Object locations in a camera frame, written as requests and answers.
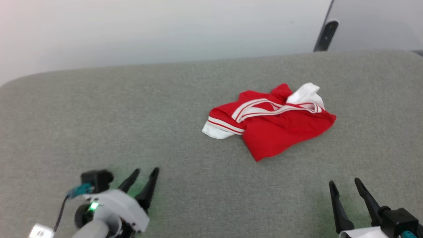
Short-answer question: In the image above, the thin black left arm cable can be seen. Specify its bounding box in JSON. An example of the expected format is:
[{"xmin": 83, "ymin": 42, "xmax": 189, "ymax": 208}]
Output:
[{"xmin": 53, "ymin": 194, "xmax": 70, "ymax": 232}]

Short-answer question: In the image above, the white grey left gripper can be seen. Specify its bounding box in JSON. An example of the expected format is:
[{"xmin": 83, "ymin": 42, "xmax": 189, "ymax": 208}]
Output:
[{"xmin": 74, "ymin": 167, "xmax": 160, "ymax": 238}]

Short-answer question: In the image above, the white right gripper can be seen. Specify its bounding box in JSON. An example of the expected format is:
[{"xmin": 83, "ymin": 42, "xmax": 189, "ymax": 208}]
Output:
[{"xmin": 329, "ymin": 178, "xmax": 391, "ymax": 238}]

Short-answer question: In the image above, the red white basketball jersey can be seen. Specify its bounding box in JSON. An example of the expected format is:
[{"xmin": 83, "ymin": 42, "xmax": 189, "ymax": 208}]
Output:
[{"xmin": 202, "ymin": 82, "xmax": 337, "ymax": 162}]

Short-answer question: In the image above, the black slanted post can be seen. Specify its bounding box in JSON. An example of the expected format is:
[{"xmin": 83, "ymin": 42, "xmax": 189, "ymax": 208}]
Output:
[{"xmin": 313, "ymin": 19, "xmax": 339, "ymax": 52}]

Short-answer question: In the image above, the teal left camera connector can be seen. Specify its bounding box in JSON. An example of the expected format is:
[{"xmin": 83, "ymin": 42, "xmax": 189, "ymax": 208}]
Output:
[{"xmin": 67, "ymin": 183, "xmax": 94, "ymax": 199}]

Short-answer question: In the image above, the white paper label tag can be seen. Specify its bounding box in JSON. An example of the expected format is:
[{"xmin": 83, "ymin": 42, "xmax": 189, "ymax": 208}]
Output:
[{"xmin": 28, "ymin": 223, "xmax": 55, "ymax": 238}]

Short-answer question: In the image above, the grey background panel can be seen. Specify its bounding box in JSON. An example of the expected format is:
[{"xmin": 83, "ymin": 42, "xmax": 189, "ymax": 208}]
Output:
[{"xmin": 326, "ymin": 0, "xmax": 423, "ymax": 53}]

